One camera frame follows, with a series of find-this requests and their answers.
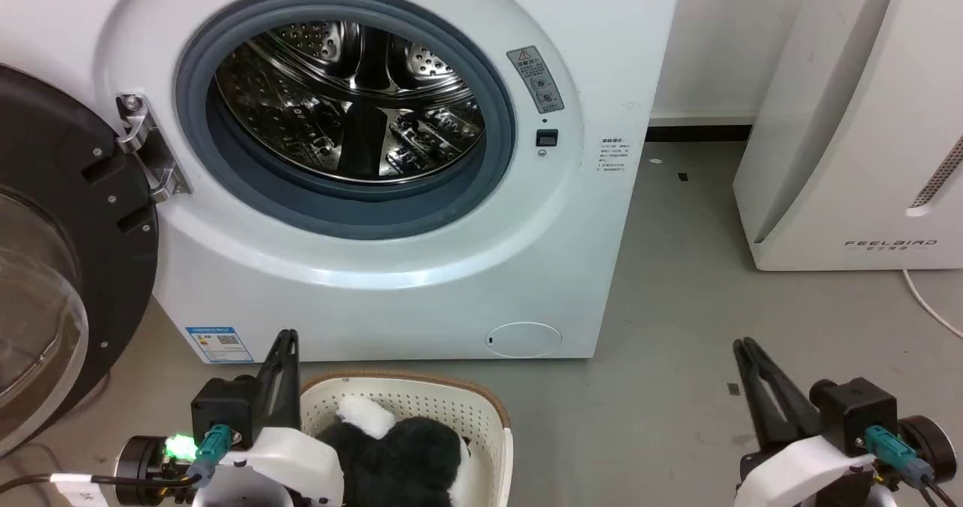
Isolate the round white filter cover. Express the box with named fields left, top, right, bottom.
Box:
left=485, top=321, right=563, bottom=359

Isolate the grey warning sticker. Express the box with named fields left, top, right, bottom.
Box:
left=506, top=45, right=566, bottom=114

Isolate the black round washer door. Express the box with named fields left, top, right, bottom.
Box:
left=0, top=65, right=160, bottom=457

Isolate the teal-plug right gripper cable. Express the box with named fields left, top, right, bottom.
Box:
left=864, top=425, right=963, bottom=507

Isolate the white plastic laundry basket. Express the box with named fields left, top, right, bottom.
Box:
left=299, top=371, right=515, bottom=507

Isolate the blue energy label sticker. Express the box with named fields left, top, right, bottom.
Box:
left=185, top=326, right=255, bottom=364

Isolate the white power cable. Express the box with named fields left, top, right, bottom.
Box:
left=902, top=269, right=963, bottom=340

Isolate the grey rubber door gasket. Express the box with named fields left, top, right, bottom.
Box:
left=175, top=0, right=518, bottom=241

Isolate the white front-load washing machine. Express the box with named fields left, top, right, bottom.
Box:
left=0, top=0, right=686, bottom=364

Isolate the teal-plug left gripper cable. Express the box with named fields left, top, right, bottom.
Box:
left=0, top=424, right=232, bottom=496

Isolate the teal-plug gripper cable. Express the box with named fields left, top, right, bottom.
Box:
left=0, top=424, right=232, bottom=496
left=864, top=425, right=963, bottom=507

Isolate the black and white plush toy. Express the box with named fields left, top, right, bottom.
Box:
left=314, top=394, right=473, bottom=507

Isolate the black wall baseboard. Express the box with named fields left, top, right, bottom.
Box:
left=646, top=125, right=754, bottom=143

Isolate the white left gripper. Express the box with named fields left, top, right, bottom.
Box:
left=192, top=329, right=345, bottom=507

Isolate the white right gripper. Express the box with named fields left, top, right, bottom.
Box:
left=733, top=336, right=878, bottom=507

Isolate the small printed text sticker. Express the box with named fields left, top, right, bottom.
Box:
left=599, top=138, right=630, bottom=173

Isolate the stainless steel washing machine drum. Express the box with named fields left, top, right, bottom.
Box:
left=214, top=20, right=487, bottom=185

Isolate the silver metal door hinge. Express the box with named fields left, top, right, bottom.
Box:
left=115, top=93, right=192, bottom=205

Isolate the white Feelbird appliance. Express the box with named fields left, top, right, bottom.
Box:
left=733, top=0, right=963, bottom=272

